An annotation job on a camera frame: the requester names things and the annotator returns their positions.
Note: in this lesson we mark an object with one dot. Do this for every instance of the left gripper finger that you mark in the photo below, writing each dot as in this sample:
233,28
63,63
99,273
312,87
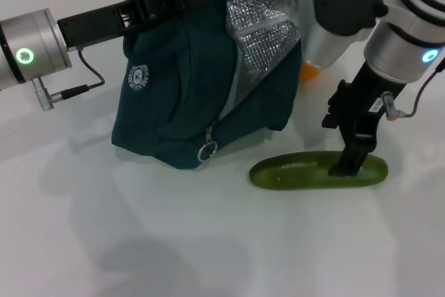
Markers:
170,5

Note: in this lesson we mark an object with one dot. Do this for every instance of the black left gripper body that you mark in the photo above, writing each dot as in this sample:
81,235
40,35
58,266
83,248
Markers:
101,22

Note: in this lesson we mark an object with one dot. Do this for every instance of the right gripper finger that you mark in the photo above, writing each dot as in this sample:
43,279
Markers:
354,158
335,109

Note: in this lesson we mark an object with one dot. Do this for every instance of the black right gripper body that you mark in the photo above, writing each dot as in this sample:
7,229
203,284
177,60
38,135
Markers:
368,102

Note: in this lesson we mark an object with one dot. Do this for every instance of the green cucumber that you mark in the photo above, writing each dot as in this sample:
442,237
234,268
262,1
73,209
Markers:
295,172

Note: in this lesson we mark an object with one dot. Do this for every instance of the dark blue-green insulated lunch bag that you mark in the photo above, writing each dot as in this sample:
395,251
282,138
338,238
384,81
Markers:
167,119

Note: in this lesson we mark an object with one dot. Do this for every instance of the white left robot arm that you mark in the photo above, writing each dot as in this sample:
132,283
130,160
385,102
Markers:
34,43

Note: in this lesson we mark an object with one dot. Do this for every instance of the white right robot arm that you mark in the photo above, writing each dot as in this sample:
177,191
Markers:
400,46

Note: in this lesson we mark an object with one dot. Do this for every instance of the yellow pear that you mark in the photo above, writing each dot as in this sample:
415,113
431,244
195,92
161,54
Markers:
309,73

